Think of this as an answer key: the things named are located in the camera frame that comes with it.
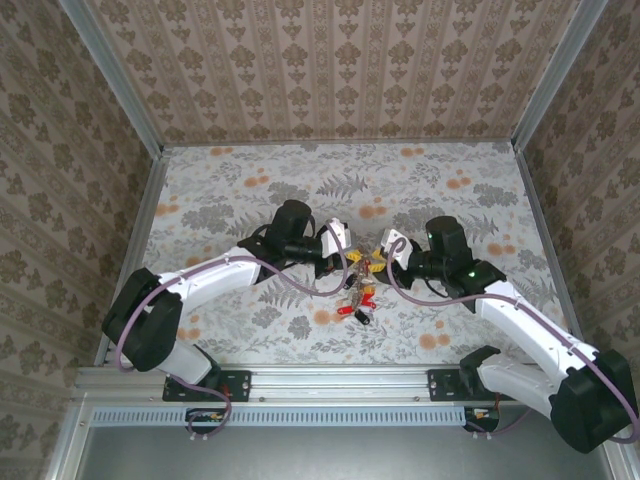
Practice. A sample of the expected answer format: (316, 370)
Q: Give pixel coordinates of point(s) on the aluminium side rail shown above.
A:
(142, 220)
(540, 220)

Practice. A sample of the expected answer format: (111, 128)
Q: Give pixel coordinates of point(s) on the red key tag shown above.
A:
(345, 311)
(369, 300)

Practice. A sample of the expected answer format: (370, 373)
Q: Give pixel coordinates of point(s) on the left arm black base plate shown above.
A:
(240, 385)

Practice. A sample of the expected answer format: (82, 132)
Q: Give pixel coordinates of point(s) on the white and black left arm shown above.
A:
(215, 277)

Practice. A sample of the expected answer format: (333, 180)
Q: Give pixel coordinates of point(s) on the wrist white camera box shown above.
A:
(336, 239)
(395, 246)

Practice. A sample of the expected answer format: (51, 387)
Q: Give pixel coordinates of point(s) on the black wiring connector box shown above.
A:
(482, 417)
(205, 419)

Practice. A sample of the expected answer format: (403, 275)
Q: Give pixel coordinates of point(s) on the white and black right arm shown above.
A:
(530, 325)

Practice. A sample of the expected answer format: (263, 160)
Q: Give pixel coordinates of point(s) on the long aluminium mounting rail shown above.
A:
(340, 382)

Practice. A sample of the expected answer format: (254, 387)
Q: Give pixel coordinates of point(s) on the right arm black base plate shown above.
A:
(442, 385)

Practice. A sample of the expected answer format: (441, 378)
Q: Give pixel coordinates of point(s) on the aluminium frame post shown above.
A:
(115, 80)
(555, 80)

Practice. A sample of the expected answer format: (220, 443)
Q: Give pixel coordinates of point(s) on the floral table cover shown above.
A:
(200, 165)

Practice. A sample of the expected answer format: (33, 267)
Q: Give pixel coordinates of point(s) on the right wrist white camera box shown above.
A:
(395, 246)

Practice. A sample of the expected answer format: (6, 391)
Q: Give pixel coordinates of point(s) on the thin aluminium wall rail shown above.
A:
(340, 143)

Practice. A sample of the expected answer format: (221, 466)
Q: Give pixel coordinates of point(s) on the grey metal sheet panel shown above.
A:
(340, 455)

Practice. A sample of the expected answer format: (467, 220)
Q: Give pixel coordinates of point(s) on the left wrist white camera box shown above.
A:
(336, 239)

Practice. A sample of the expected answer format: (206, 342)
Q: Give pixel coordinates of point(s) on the black key tag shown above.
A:
(362, 318)

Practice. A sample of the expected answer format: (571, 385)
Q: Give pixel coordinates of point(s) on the metal keyring disc with rings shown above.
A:
(358, 295)

